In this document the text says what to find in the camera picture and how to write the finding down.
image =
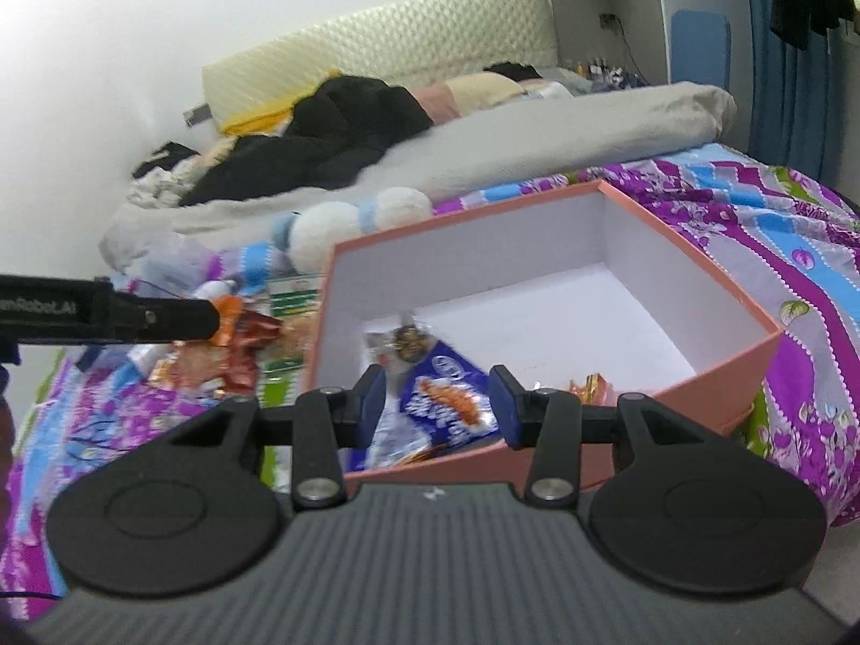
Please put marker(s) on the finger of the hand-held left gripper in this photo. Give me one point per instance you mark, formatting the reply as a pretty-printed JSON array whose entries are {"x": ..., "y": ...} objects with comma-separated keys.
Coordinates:
[{"x": 181, "y": 319}]

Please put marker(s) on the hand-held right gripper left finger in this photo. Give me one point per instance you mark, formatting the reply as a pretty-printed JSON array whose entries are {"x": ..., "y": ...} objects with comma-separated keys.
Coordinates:
[{"x": 373, "y": 406}]

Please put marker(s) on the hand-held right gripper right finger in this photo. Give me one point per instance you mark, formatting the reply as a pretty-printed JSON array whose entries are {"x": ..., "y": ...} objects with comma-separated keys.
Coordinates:
[{"x": 505, "y": 411}]

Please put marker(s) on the pink cardboard box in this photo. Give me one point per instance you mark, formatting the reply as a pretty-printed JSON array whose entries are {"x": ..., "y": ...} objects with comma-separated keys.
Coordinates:
[{"x": 510, "y": 463}]

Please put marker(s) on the blue snack packet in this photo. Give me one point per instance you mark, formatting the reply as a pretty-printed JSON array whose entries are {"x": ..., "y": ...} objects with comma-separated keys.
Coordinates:
[{"x": 443, "y": 413}]

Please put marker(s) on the clear snack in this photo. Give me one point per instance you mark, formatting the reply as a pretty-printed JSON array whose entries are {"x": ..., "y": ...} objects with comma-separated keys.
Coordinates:
[{"x": 403, "y": 342}]

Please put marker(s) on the shiny red snack packet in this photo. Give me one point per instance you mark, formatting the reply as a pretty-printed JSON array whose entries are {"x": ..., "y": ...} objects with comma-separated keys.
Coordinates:
[{"x": 248, "y": 342}]

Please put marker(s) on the small red snack packet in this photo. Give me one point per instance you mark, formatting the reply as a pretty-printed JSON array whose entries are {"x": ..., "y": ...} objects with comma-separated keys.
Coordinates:
[{"x": 591, "y": 388}]

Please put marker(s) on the clear plastic bag blue print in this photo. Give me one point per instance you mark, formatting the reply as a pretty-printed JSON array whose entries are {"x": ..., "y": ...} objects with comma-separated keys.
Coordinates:
[{"x": 168, "y": 262}]

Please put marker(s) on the orange green snack packet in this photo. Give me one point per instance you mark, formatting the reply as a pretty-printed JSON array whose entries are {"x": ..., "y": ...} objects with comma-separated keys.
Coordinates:
[{"x": 292, "y": 346}]

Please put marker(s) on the green label packet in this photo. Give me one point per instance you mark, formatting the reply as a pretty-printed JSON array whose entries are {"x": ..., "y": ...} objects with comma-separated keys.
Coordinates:
[{"x": 295, "y": 297}]

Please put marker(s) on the pile of clothes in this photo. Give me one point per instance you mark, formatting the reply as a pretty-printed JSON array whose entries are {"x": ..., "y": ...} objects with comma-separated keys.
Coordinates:
[{"x": 161, "y": 175}]

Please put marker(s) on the white and blue plush toy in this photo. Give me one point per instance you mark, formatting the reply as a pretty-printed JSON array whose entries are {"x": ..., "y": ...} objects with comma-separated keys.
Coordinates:
[{"x": 322, "y": 232}]

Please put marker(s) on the yellow pillow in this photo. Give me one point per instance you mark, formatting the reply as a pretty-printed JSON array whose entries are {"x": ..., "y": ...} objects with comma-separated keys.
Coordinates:
[{"x": 259, "y": 121}]

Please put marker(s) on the black garment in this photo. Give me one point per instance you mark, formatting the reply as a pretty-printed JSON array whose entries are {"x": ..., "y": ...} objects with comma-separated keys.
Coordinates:
[{"x": 322, "y": 134}]

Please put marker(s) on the grey blanket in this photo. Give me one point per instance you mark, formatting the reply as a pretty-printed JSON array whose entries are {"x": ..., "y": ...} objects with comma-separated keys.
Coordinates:
[{"x": 504, "y": 141}]

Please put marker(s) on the beige pink pillow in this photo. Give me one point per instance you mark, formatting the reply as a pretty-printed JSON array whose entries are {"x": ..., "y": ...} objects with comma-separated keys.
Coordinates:
[{"x": 470, "y": 94}]

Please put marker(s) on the cream quilted headboard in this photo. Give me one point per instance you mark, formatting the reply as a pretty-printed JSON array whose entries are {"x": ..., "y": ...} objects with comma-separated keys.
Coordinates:
[{"x": 416, "y": 40}]

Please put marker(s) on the blue board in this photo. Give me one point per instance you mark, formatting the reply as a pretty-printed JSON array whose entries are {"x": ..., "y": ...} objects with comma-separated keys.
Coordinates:
[{"x": 700, "y": 47}]

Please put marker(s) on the blue curtain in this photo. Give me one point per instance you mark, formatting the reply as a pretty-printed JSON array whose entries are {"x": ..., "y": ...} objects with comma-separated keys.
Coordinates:
[{"x": 786, "y": 80}]

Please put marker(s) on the black wall socket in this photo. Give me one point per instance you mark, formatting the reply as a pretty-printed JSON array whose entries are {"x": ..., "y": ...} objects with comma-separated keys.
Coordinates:
[{"x": 608, "y": 20}]

